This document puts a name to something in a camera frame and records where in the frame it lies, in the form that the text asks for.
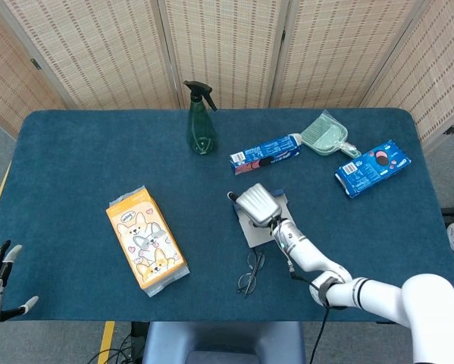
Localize robot right five-finger hand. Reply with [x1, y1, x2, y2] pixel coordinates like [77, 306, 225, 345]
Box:
[226, 183, 283, 228]

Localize grey and blue box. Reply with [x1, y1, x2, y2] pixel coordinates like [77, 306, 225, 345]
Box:
[232, 187, 294, 249]

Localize black thin-frame eyeglasses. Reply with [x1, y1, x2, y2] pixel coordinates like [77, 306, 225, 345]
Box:
[236, 249, 266, 297]

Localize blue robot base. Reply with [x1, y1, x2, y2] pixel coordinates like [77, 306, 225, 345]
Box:
[141, 321, 306, 364]

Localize long blue cookie box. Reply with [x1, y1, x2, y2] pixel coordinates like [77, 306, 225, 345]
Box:
[228, 133, 302, 177]

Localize green spray bottle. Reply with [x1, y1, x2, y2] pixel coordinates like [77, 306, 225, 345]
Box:
[183, 80, 219, 156]

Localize green dustpan in bag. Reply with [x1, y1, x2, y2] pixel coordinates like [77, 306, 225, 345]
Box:
[299, 109, 363, 160]

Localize orange corgi tissue pack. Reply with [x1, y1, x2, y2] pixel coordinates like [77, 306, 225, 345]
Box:
[105, 184, 191, 298]

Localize wide blue cookie box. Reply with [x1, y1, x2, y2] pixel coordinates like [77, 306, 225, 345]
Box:
[333, 139, 413, 199]

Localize woven folding screen panel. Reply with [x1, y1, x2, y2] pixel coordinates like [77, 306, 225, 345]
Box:
[0, 0, 180, 111]
[361, 0, 454, 152]
[270, 0, 428, 110]
[158, 0, 290, 110]
[0, 0, 67, 140]

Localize blue table cloth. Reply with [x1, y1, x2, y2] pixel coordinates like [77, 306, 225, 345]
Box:
[0, 108, 449, 323]

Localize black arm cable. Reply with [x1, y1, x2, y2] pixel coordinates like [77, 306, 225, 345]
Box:
[289, 265, 341, 364]

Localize black floor cable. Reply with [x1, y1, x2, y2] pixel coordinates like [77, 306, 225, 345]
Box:
[88, 329, 146, 364]

